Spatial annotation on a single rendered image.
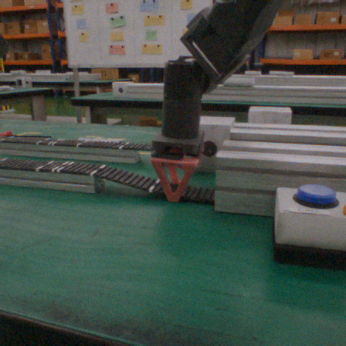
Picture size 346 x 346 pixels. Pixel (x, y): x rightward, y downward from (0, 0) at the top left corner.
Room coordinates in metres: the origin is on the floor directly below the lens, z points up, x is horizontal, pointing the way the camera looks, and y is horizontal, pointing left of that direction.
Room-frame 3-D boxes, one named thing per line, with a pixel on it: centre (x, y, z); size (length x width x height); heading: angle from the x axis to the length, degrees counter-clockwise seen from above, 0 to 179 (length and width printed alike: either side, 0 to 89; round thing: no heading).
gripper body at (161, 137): (0.53, -0.01, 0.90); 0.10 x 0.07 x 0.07; 169
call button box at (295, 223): (0.37, -0.16, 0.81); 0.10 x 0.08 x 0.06; 166
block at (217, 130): (0.70, -0.07, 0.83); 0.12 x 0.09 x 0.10; 166
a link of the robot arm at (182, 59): (0.54, -0.02, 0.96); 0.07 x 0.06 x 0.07; 158
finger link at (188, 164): (0.52, 0.00, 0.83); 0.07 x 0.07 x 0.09; 79
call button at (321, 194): (0.36, -0.15, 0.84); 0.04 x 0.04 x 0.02
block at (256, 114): (0.89, -0.24, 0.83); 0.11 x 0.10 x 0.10; 165
